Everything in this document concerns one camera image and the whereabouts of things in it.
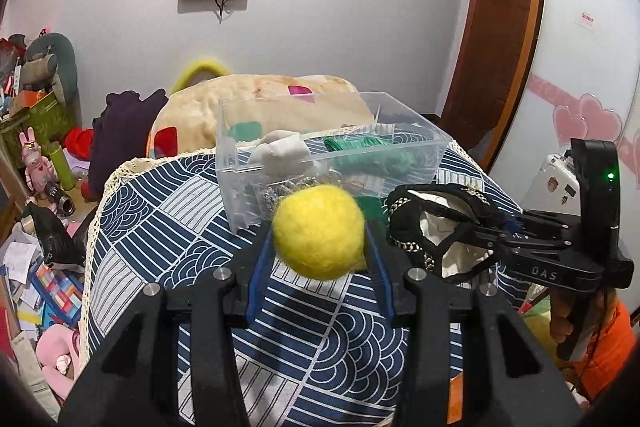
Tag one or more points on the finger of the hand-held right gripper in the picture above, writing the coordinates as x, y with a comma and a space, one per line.
495, 223
475, 243

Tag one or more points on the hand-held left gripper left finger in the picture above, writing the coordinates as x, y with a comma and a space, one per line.
260, 267

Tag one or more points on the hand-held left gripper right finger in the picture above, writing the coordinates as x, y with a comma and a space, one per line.
378, 268

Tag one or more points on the black and white purse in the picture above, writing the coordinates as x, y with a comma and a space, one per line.
430, 207

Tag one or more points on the yellow felt ball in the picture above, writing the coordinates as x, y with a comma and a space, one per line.
318, 232

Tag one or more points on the clear plastic storage box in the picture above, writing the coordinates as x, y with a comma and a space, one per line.
280, 107

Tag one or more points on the person's right forearm orange sleeve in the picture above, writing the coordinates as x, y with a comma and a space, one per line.
612, 347

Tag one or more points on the white soft toy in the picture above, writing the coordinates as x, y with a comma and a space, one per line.
280, 153

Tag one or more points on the person's right hand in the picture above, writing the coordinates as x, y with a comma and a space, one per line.
561, 322

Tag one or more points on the green felt piece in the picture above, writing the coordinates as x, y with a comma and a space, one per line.
372, 209

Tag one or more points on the white plastic case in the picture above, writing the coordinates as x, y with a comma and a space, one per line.
555, 179

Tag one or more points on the silver tinsel bundle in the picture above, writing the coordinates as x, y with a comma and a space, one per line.
280, 194

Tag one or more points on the blue white patterned tablecloth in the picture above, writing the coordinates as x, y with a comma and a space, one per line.
190, 227

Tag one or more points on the green knitted cloth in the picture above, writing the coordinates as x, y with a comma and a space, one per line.
372, 154

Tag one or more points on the large beige plush pillow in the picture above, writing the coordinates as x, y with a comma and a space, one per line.
260, 97

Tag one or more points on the dark purple plush toy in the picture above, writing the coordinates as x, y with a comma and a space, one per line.
125, 132

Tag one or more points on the brown wooden door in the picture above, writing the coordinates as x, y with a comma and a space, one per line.
492, 17

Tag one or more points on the yellow fuzzy hoop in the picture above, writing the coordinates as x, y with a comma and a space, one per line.
192, 72

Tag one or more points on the colourful block patterned book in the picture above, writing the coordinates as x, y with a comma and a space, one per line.
55, 294

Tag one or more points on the black plastic bag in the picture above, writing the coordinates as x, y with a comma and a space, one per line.
55, 237

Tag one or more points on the white wardrobe with pink hearts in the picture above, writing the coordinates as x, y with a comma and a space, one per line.
580, 32

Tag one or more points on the red plush item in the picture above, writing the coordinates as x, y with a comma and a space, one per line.
80, 142

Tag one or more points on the pink plush toy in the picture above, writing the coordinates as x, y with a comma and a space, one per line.
57, 357

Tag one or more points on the green bottle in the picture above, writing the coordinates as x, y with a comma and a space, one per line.
61, 167

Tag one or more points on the pink rabbit figure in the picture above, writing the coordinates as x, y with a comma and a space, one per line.
36, 162

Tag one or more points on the green cardboard box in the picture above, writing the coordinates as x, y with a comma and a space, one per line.
35, 122

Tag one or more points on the black camera lens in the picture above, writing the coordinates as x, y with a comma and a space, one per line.
60, 199

